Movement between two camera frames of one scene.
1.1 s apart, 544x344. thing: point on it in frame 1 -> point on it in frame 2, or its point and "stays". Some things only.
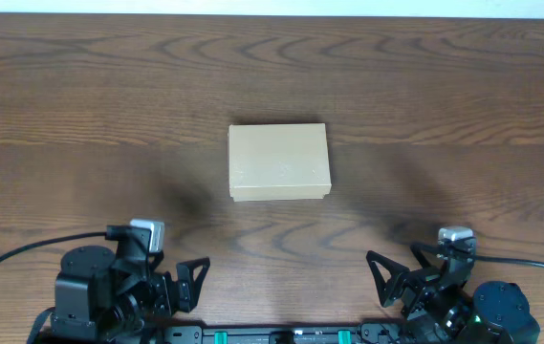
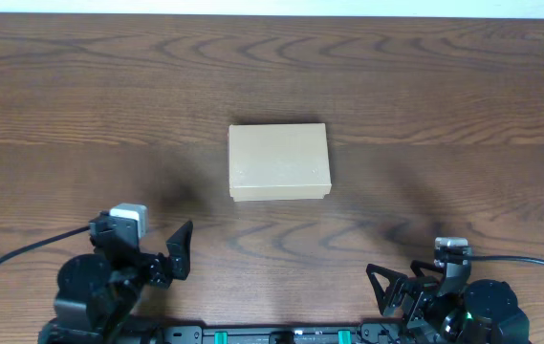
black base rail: [283, 333] stays
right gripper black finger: [418, 247] -> [416, 266]
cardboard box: [278, 161] stays
